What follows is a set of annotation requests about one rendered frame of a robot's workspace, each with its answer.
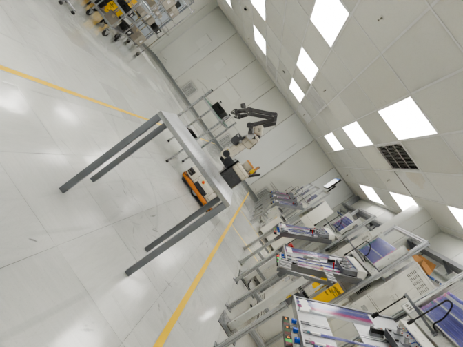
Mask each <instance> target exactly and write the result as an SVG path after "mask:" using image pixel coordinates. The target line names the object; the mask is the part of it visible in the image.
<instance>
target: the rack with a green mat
mask: <svg viewBox="0 0 463 347"><path fill-rule="evenodd" d="M211 92H213V89H210V91H208V92H207V93H205V94H204V95H202V96H201V97H200V98H199V99H197V100H196V101H194V102H193V103H192V104H191V105H189V106H188V107H186V108H185V109H184V110H183V111H181V112H180V113H179V114H177V116H178V117H179V116H180V115H181V114H183V113H184V112H186V111H187V110H188V109H189V108H191V107H192V106H194V105H195V104H197V102H199V101H200V100H202V99H203V100H204V101H205V103H206V104H207V106H208V107H209V110H207V111H206V112H205V113H204V114H202V115H201V116H199V117H198V118H197V119H196V120H194V121H193V122H191V123H190V124H189V125H188V126H186V128H188V127H190V126H191V125H193V124H194V123H195V122H196V121H198V120H199V119H200V118H202V117H203V116H204V115H206V114H207V113H208V112H210V111H212V113H213V114H214V115H215V117H216V118H217V120H218V121H219V122H217V123H216V124H215V125H214V126H212V127H211V128H209V129H208V130H207V131H206V132H204V133H203V134H201V135H200V136H199V137H198V138H196V139H195V140H196V141H197V140H199V139H200V138H202V137H203V136H204V135H205V134H207V133H208V132H210V131H211V130H213V128H215V127H216V126H218V125H219V124H221V125H223V126H224V127H225V128H226V129H225V130H223V131H222V132H221V133H219V134H218V135H217V136H215V137H214V138H212V139H211V140H210V141H209V142H207V143H206V144H204V145H203V146H202V147H201V149H202V148H204V147H205V146H206V145H208V144H210V142H212V141H213V140H215V139H216V138H218V137H219V136H220V135H221V134H223V133H224V132H226V131H227V130H228V129H230V128H231V127H233V126H234V125H235V124H236V122H235V123H233V124H232V125H230V126H229V127H228V126H227V125H226V123H225V122H224V120H226V119H227V118H229V117H230V116H231V115H230V114H228V115H227V116H226V117H224V118H223V119H221V118H220V117H219V116H218V115H217V114H216V112H215V111H214V110H213V108H212V104H211V103H210V102H209V101H208V100H207V99H206V98H205V97H206V96H207V95H208V94H210V93H211ZM182 151H184V149H181V150H180V151H178V152H177V153H175V154H174V155H173V156H172V157H170V158H168V159H167V160H166V163H168V162H169V161H170V160H171V159H173V158H174V157H176V156H177V155H179V154H180V153H181V152H182Z"/></svg>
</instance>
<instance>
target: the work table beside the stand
mask: <svg viewBox="0 0 463 347"><path fill-rule="evenodd" d="M161 120H162V121H163V124H161V125H160V126H158V127H157V128H156V129H155V130H153V131H152V132H150V133H149V134H148V135H147V136H145V137H144V138H142V139H141V140H140V141H138V142H137V143H136V144H135V145H133V146H132V147H130V148H129V149H128V150H127V151H125V152H124V153H123V154H121V155H120V156H119V157H118V158H116V159H115V160H113V161H112V162H111V163H110V164H108V165H107V166H105V167H104V168H102V170H100V171H99V172H97V173H96V174H94V175H93V176H92V177H91V178H90V180H91V181H92V182H96V181H97V180H98V179H99V178H101V177H102V176H104V175H105V174H106V173H107V172H109V171H110V170H112V169H113V168H115V166H117V165H118V164H120V163H121V162H123V161H124V160H125V159H126V158H128V157H129V156H131V155H132V154H133V153H134V152H135V151H137V150H138V149H140V148H141V147H142V146H143V145H145V144H146V143H148V142H149V141H151V139H153V138H154V137H156V136H157V135H159V134H160V133H161V132H162V131H164V130H165V129H167V128H168V129H169V130H170V132H171V133H172V135H173V136H174V137H175V139H176V140H177V141H178V143H179V144H180V146H181V147H182V148H183V149H184V151H185V152H186V154H187V155H188V156H189V158H190V159H191V160H192V162H193V163H194V164H195V165H196V167H197V169H198V170H199V171H200V172H201V174H202V175H203V177H204V178H205V179H206V181H207V182H208V183H209V185H210V186H211V188H212V189H213V190H214V191H215V193H216V195H217V196H216V197H215V198H214V199H213V200H211V201H209V202H208V203H207V204H205V205H204V206H202V207H201V208H200V209H198V210H197V211H195V212H194V213H193V214H191V215H190V216H188V217H187V218H185V219H184V220H183V221H181V222H179V223H178V224H177V225H176V226H174V227H173V228H171V229H170V230H169V231H167V232H166V233H164V234H163V235H162V236H160V237H159V238H157V239H156V240H155V241H153V242H151V243H150V244H148V245H147V246H146V247H145V250H146V251H147V252H149V251H151V250H152V249H153V248H154V247H156V246H157V245H159V244H160V243H161V242H163V241H164V240H166V239H168V238H169V237H170V236H171V235H173V234H175V232H177V231H179V230H180V229H182V228H183V227H184V226H186V225H187V224H189V223H190V222H191V221H193V220H194V219H196V218H197V217H198V216H200V215H201V214H203V213H204V212H206V211H207V210H208V209H210V208H212V207H213V206H214V205H215V204H217V203H218V202H220V201H222V203H220V204H219V205H217V206H216V207H214V208H213V209H212V210H211V211H209V212H207V213H206V214H205V215H203V216H202V217H200V218H199V219H197V220H196V221H195V222H193V223H192V224H190V225H189V226H188V227H186V228H185V229H183V230H182V231H180V232H179V233H177V234H176V235H175V236H174V237H172V238H170V239H169V240H168V241H166V242H165V243H163V244H162V245H160V246H159V247H158V248H156V249H155V250H153V251H152V252H151V253H149V254H148V255H146V256H145V257H143V258H142V259H141V260H139V261H138V262H137V263H135V264H133V265H132V266H131V267H129V268H128V269H127V270H126V271H125V273H126V274H127V276H128V277H129V276H130V275H131V274H133V273H134V272H136V271H137V270H139V269H140V268H141V267H143V266H145V265H146V264H147V263H148V262H150V261H152V260H153V259H154V258H156V257H157V256H159V255H160V254H161V253H163V252H164V251H166V250H168V248H170V247H171V246H173V245H175V244H176V243H177V242H179V241H180V240H182V239H183V238H184V237H186V236H187V235H189V234H190V233H191V232H193V231H195V230H196V229H197V228H198V227H200V226H202V225H203V224H205V223H206V222H207V221H209V220H210V219H212V218H213V217H214V216H216V215H217V214H219V213H220V212H221V211H223V210H224V209H226V208H227V207H229V206H230V205H231V201H232V194H233V191H232V189H231V188H230V187H229V185H228V184H227V183H226V181H225V180H224V178H223V177H222V176H221V175H220V173H219V172H218V170H217V169H216V168H215V166H214V165H213V163H212V162H211V160H210V159H209V158H208V157H207V155H206V154H205V152H204V151H203V150H202V149H201V147H200V145H199V144H198V143H197V142H196V140H195V139H194V137H193V136H192V135H191V134H190V132H189V131H188V129H187V128H186V126H185V125H184V124H183V122H182V121H181V120H180V118H179V117H178V116H177V114H173V113H169V112H164V111H160V112H158V113H157V114H155V115H154V116H153V117H151V118H150V119H149V120H148V121H146V122H145V123H143V124H142V125H141V126H140V127H139V128H137V129H136V130H134V131H133V132H132V133H131V134H129V135H128V136H126V137H125V138H124V139H123V140H122V141H120V142H119V143H117V144H116V145H115V146H113V147H112V148H111V149H109V150H108V151H107V152H105V153H104V154H103V155H102V156H100V157H99V158H97V159H96V160H95V161H94V162H92V163H91V164H90V165H88V166H87V167H86V168H85V169H83V170H82V171H80V172H79V173H78V174H77V175H75V176H74V177H73V178H71V179H70V180H69V181H67V182H66V183H65V184H64V185H62V186H61V187H59V189H60V190H61V192H62V193H65V192H67V191H68V190H69V189H71V188H72V187H73V186H74V185H76V184H77V183H79V182H80V181H82V179H84V178H85V177H87V176H88V175H90V174H91V173H92V172H93V171H95V170H96V169H97V168H99V167H100V166H101V165H102V164H104V163H105V162H107V161H108V160H109V159H110V158H112V157H113V156H115V155H116V154H117V153H119V152H120V151H121V150H122V149H124V148H125V147H127V146H128V145H129V144H130V143H132V142H133V141H134V140H136V139H137V138H138V137H139V136H141V135H142V134H144V133H145V132H146V131H147V130H149V129H150V128H152V127H153V126H155V124H157V123H158V122H159V121H161Z"/></svg>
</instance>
